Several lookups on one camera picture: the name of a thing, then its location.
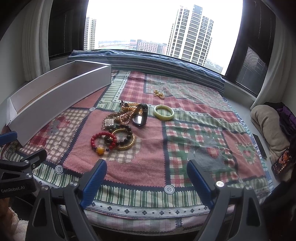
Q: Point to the white cardboard box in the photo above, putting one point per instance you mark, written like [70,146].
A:
[34,105]

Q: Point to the black smart watch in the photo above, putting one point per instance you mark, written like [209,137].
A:
[139,117]

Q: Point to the white left curtain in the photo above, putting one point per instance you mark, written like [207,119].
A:
[35,45]

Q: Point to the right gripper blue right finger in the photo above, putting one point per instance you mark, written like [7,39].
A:
[235,213]

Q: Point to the black remote control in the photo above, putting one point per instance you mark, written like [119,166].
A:
[260,146]

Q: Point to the gold twisted bangle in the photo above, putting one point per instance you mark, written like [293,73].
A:
[127,142]

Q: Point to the plaid patchwork bed cover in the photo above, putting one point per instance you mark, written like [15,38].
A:
[147,190]

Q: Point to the white curtain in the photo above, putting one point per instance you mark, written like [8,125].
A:
[35,45]
[279,67]

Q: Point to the gold earrings cluster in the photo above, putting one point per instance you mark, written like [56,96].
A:
[159,94]

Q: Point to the pale green jade bangle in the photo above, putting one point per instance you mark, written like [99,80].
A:
[163,112]

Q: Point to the smartphone with lit screen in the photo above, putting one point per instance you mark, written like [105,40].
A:
[283,163]

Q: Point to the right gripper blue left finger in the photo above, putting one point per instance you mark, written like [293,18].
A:
[46,222]

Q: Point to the white right curtain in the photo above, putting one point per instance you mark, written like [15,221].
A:
[279,67]

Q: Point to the blue striped folded blanket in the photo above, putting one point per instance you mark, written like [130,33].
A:
[152,63]

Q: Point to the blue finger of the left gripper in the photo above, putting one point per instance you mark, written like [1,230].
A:
[8,138]
[32,158]

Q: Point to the beige folded blanket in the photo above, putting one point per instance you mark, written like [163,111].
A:
[267,121]

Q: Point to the purple cloth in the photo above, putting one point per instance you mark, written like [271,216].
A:
[287,119]

